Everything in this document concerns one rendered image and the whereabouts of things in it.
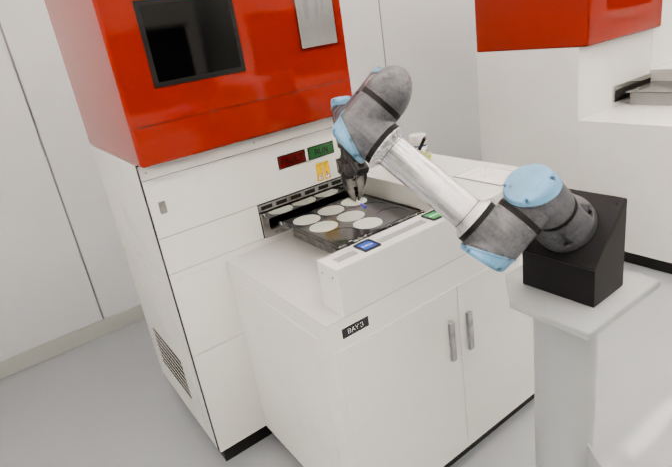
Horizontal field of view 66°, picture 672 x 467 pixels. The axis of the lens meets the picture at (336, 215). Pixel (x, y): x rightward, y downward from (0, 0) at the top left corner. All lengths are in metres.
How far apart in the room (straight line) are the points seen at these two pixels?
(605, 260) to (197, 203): 1.21
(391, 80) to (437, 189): 0.28
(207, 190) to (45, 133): 1.51
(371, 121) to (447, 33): 3.38
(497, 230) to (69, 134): 2.46
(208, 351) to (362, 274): 0.79
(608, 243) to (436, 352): 0.63
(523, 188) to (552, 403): 0.66
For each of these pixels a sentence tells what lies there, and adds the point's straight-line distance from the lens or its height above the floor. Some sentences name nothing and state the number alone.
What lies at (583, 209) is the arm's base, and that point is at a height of 1.05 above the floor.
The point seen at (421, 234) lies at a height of 0.95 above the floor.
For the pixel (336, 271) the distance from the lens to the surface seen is 1.33.
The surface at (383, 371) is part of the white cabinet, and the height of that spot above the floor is 0.59.
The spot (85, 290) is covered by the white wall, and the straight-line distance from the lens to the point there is 3.36.
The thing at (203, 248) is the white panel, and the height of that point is 0.89.
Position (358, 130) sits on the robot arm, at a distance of 1.24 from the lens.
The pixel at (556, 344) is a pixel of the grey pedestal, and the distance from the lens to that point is 1.50.
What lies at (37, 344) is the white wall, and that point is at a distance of 3.43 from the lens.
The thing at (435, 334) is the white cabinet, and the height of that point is 0.61.
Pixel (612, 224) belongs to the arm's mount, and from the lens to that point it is 1.38.
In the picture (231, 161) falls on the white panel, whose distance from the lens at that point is 1.81.
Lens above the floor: 1.55
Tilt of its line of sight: 20 degrees down
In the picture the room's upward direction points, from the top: 9 degrees counter-clockwise
